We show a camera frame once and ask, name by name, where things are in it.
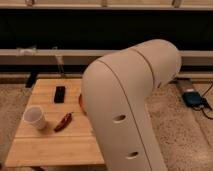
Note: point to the wooden bamboo board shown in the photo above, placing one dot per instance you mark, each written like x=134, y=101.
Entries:
x=74, y=145

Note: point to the black table leg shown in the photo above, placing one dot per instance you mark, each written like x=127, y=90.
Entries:
x=31, y=80

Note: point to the white paper cup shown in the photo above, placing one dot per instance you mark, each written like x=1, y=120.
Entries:
x=34, y=116

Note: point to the black rectangular block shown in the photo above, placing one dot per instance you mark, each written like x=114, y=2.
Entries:
x=59, y=94

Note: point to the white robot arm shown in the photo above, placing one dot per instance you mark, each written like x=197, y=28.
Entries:
x=114, y=91

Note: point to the red chili pepper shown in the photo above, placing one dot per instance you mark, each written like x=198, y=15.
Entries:
x=64, y=122

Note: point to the blue box device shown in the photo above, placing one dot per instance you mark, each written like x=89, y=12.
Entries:
x=192, y=99

